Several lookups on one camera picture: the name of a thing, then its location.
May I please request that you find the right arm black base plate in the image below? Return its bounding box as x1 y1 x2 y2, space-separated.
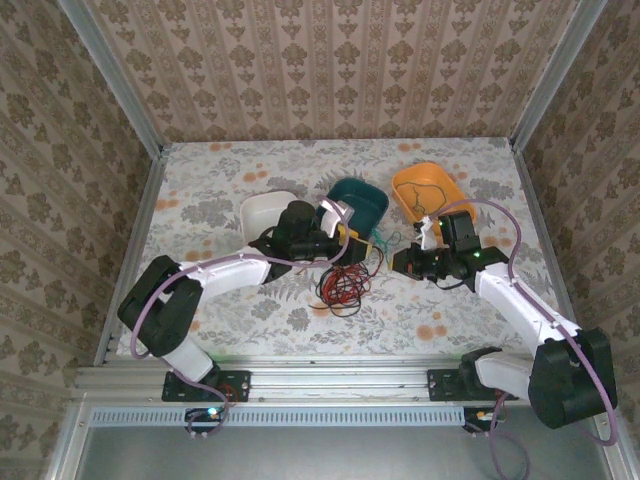
427 368 501 403

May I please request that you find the orange plastic bin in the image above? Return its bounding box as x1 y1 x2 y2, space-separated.
389 160 479 236

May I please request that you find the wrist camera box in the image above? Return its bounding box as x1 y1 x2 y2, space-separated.
413 214 441 251
319 197 356 239

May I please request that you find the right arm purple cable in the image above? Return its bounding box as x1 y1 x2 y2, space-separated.
429 198 621 479

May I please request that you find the grey metal sheet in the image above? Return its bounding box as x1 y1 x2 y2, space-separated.
74 424 616 480

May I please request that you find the small controller board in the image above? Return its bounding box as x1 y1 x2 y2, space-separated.
462 407 507 435
184 407 227 435

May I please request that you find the aluminium frame post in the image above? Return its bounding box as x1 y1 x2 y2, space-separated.
509 0 609 151
57 0 166 156

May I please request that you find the white plastic bin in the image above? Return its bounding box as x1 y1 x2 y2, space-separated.
239 189 297 240

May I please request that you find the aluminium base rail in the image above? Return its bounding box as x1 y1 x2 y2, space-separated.
74 362 614 401

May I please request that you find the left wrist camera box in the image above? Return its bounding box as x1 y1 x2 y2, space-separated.
319 197 356 239

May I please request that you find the green cable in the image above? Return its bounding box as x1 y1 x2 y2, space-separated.
401 178 448 215
372 227 404 251

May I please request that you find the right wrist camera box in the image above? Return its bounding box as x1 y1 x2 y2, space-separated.
413 214 441 251

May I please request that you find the grey slotted cable duct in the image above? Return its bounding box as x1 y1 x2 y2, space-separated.
89 404 466 429

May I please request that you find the teal plastic bin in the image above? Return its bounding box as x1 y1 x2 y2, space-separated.
327 177 391 241

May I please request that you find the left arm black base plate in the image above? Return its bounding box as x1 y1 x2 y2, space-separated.
161 368 251 404

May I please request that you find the floral table cloth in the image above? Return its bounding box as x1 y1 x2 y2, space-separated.
117 137 576 359

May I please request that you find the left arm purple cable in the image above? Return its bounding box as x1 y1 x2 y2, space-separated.
129 197 351 441

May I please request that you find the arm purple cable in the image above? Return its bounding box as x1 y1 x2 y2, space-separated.
429 198 621 479
129 197 351 441

